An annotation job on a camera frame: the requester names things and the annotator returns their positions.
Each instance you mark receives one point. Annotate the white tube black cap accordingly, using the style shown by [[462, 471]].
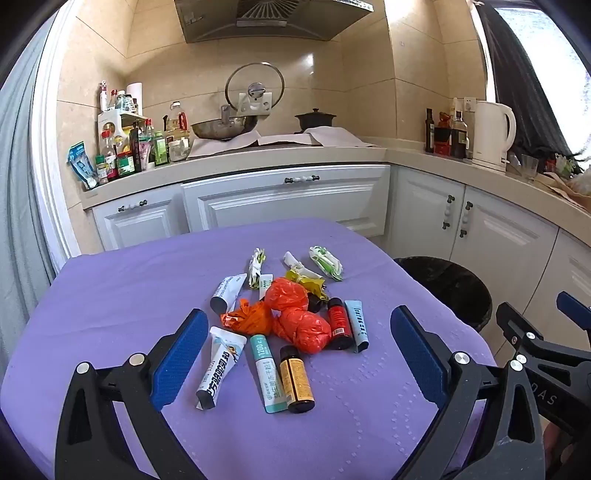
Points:
[[219, 364]]

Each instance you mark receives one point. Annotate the amber bottle yellow label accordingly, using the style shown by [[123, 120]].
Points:
[[296, 381]]

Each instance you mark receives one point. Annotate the green white wrapper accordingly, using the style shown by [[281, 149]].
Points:
[[255, 267]]

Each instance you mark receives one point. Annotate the black pot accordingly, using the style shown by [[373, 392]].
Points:
[[315, 121]]

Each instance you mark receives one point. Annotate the light blue tube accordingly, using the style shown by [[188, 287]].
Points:
[[358, 323]]

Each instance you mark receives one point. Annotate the white door frame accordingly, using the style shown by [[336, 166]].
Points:
[[57, 138]]

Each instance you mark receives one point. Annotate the small red bottle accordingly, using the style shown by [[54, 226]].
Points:
[[339, 323]]

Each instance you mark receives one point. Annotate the steel range hood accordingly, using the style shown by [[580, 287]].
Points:
[[272, 18]]

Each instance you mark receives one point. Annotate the teal white tube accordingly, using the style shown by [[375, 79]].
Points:
[[268, 374]]

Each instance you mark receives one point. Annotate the clear glass cup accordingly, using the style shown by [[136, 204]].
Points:
[[529, 168]]

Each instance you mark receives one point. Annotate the red packaged bottle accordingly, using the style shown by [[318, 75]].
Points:
[[442, 138]]

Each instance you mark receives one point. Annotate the cluster of condiment bottles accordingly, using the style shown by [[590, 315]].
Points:
[[124, 157]]

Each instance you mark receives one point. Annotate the dark soy sauce bottle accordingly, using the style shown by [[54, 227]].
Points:
[[458, 136]]

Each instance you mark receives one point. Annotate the white cloth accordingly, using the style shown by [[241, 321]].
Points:
[[337, 136], [221, 146]]

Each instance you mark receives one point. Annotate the paper towel roll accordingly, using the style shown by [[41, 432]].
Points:
[[135, 94]]

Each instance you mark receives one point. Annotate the crumpled plastic bags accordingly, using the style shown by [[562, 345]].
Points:
[[570, 184]]

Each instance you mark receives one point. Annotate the green white wipes packet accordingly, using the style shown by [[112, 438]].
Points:
[[327, 263]]

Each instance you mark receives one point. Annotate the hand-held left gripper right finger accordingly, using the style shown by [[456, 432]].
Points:
[[420, 357]]

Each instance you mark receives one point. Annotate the white electric kettle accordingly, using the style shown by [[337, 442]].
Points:
[[487, 134]]

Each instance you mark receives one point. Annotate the dark curtain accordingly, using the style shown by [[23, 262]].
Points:
[[517, 83]]

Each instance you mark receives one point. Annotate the black trash bin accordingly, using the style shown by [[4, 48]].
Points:
[[443, 286]]

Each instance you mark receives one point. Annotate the purple tablecloth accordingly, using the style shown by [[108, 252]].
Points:
[[115, 300]]

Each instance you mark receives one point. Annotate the large cooking oil bottle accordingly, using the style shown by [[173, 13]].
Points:
[[177, 134]]

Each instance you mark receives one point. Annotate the dark olive oil bottle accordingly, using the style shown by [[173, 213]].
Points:
[[430, 134]]

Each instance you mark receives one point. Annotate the silver white wrapper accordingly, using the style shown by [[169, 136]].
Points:
[[295, 264]]

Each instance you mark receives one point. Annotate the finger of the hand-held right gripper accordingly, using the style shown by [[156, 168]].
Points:
[[519, 327], [575, 309]]

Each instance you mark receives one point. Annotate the small white green tube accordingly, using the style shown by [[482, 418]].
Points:
[[265, 284]]

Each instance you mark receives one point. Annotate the blue white packet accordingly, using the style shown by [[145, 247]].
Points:
[[83, 164]]

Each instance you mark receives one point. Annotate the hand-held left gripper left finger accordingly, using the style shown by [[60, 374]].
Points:
[[180, 357]]

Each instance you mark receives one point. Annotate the window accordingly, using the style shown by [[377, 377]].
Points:
[[554, 55]]

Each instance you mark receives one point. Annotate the white tube blue print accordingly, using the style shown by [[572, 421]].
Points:
[[228, 290]]

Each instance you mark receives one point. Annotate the steel wok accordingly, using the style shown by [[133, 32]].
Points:
[[217, 128]]

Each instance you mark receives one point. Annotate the orange plastic bag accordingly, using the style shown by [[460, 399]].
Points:
[[286, 295], [302, 330], [249, 321]]

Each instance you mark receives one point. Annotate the white kitchen cabinet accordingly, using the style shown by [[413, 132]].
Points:
[[286, 207]]

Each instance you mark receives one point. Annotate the white wall socket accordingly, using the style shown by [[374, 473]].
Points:
[[254, 105], [470, 104]]

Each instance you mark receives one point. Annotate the glass pot lid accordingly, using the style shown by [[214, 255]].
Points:
[[240, 83]]

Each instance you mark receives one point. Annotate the white spice rack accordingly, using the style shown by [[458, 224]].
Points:
[[117, 117]]

